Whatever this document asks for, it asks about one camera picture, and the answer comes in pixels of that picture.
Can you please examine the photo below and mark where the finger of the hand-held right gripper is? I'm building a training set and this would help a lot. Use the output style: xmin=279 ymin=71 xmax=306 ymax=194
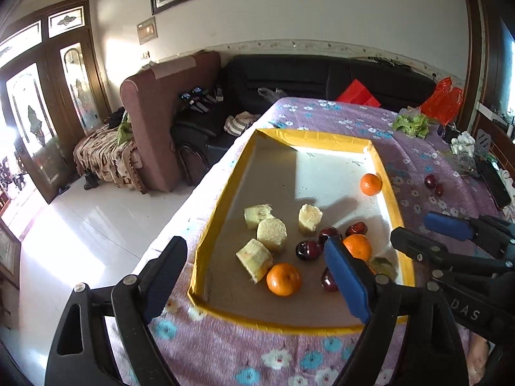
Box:
xmin=390 ymin=226 xmax=513 ymax=278
xmin=422 ymin=212 xmax=515 ymax=258

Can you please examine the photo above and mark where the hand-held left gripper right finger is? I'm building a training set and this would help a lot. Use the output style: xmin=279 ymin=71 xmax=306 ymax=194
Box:
xmin=324 ymin=236 xmax=469 ymax=386

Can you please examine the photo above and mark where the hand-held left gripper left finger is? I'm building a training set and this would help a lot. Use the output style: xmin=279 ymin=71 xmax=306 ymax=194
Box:
xmin=45 ymin=236 xmax=188 ymax=386

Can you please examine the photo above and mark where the orange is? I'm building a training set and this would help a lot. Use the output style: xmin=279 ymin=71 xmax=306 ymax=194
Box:
xmin=360 ymin=173 xmax=383 ymax=197
xmin=266 ymin=262 xmax=302 ymax=297
xmin=343 ymin=234 xmax=373 ymax=262

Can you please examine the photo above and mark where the green vegetable piece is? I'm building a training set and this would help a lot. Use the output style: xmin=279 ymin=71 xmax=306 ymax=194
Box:
xmin=370 ymin=257 xmax=398 ymax=281

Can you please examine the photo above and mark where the peeled sugarcane piece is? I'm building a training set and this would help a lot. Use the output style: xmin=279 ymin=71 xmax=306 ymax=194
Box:
xmin=236 ymin=238 xmax=274 ymax=284
xmin=244 ymin=204 xmax=274 ymax=230
xmin=298 ymin=204 xmax=323 ymax=236
xmin=257 ymin=217 xmax=288 ymax=255

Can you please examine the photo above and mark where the yellow cardboard box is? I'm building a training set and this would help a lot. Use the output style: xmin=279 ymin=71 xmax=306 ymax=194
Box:
xmin=188 ymin=129 xmax=416 ymax=335

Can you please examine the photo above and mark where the person's right hand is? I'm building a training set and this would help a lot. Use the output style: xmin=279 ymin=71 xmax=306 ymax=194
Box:
xmin=467 ymin=334 xmax=493 ymax=386

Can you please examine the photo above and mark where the white plastic item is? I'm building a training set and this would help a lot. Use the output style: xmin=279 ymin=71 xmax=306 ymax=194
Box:
xmin=451 ymin=131 xmax=475 ymax=155

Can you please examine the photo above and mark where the purple floral blanket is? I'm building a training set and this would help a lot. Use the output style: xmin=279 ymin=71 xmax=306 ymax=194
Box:
xmin=108 ymin=96 xmax=515 ymax=386

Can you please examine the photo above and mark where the green lettuce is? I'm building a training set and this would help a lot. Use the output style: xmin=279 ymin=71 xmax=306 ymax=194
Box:
xmin=392 ymin=113 xmax=430 ymax=139

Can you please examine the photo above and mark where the red plastic bag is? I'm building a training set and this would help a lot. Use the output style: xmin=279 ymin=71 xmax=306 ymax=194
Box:
xmin=419 ymin=77 xmax=464 ymax=126

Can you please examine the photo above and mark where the brown patterned throw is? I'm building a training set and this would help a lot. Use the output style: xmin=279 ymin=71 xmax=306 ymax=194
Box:
xmin=73 ymin=124 xmax=147 ymax=194

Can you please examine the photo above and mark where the brown armchair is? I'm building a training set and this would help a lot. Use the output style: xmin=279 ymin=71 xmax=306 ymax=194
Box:
xmin=120 ymin=51 xmax=222 ymax=193

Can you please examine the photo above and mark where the wooden framed picture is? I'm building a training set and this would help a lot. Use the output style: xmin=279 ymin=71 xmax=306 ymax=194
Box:
xmin=0 ymin=217 xmax=23 ymax=286

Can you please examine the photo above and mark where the red paper bag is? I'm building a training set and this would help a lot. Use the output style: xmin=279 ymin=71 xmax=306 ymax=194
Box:
xmin=336 ymin=79 xmax=382 ymax=108

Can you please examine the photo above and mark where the green cloth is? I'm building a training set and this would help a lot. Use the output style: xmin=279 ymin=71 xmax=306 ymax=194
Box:
xmin=117 ymin=115 xmax=133 ymax=145

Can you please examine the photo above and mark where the brown wooden cabinet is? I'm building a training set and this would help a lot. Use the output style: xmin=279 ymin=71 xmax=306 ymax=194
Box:
xmin=459 ymin=0 xmax=515 ymax=141

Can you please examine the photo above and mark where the striped cloth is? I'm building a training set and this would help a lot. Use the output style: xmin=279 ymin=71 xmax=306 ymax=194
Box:
xmin=224 ymin=110 xmax=260 ymax=135

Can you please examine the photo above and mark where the black leather sofa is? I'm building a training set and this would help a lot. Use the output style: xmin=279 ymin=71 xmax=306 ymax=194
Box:
xmin=171 ymin=54 xmax=439 ymax=157

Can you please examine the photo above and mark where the clear plastic bag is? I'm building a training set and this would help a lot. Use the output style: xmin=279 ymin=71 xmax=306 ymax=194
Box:
xmin=257 ymin=87 xmax=287 ymax=102

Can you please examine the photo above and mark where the wooden glass door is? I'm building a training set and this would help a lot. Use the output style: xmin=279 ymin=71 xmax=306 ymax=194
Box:
xmin=0 ymin=0 xmax=113 ymax=204

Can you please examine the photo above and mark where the black metal chair frame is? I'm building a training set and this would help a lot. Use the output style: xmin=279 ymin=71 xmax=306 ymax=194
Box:
xmin=177 ymin=142 xmax=210 ymax=186

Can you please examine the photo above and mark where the small wall plaque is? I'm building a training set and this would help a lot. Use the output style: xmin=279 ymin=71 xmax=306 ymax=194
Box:
xmin=136 ymin=17 xmax=158 ymax=46

